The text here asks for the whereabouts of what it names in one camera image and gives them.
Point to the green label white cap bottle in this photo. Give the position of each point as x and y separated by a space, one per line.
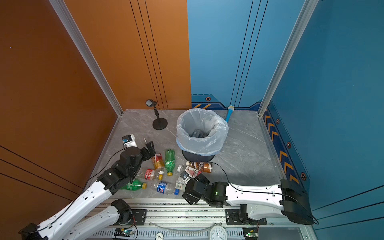
180 185

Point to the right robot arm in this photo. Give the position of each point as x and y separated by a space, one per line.
255 203

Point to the pink label white cap bottle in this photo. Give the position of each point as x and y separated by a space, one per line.
187 172

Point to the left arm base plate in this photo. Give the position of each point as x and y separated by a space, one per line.
133 217

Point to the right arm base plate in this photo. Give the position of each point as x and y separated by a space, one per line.
235 217

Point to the green bottle lying yellow cap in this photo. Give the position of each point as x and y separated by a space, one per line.
135 186

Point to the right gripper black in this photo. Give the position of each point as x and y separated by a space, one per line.
188 198

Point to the green circuit board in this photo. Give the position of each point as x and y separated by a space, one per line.
124 233

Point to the blue toy microphone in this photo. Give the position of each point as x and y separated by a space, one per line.
229 113

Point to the black desk microphone stand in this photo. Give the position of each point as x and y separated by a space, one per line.
158 123

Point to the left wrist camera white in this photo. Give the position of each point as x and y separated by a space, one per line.
129 141

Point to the pepsi bottle blue label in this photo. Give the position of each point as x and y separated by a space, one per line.
165 188

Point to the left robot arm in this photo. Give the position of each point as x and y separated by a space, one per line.
70 224

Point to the black bin with plastic liner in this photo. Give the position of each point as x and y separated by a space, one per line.
203 149

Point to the clear bottle blue label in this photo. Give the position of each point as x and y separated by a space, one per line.
199 134

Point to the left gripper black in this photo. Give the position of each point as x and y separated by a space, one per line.
151 150

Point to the brown coffee bottle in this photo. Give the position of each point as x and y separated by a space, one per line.
201 166

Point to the clear cola bottle red label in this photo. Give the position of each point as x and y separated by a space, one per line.
150 174

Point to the green bottle yellow cap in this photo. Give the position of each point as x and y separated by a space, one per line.
170 161
135 186

